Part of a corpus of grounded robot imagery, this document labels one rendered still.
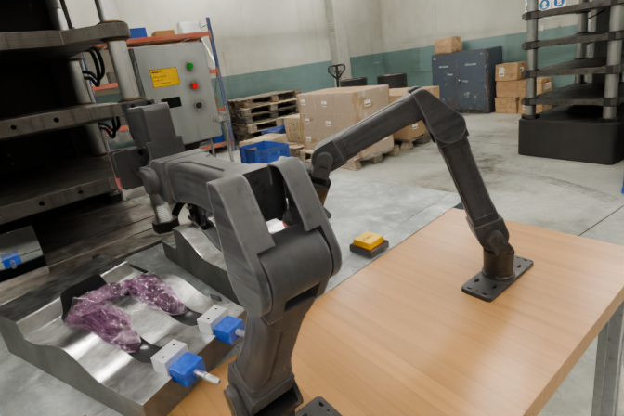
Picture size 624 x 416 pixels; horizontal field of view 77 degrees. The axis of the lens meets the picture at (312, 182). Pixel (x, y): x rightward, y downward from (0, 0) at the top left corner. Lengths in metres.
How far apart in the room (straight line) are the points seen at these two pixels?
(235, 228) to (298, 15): 8.48
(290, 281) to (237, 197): 0.09
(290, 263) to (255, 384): 0.23
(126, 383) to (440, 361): 0.54
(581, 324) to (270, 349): 0.62
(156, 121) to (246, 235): 0.30
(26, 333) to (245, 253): 0.76
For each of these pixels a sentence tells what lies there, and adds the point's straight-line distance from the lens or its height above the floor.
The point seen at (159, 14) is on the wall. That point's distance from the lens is 7.72.
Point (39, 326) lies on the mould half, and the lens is 1.05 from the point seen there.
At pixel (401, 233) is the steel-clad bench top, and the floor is 0.80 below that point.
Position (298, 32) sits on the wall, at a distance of 8.70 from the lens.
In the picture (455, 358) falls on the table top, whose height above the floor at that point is 0.80.
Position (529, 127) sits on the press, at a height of 0.32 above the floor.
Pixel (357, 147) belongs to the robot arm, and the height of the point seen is 1.15.
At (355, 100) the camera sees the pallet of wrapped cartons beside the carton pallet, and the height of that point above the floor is 0.83.
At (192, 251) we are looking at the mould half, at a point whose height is 0.89.
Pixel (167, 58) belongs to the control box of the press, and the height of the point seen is 1.42.
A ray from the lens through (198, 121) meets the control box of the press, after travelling 1.74.
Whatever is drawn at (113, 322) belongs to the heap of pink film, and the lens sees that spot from 0.89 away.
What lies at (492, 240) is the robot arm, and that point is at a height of 0.92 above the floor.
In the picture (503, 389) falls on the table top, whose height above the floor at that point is 0.80.
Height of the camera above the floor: 1.32
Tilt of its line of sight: 17 degrees down
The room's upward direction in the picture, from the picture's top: 9 degrees counter-clockwise
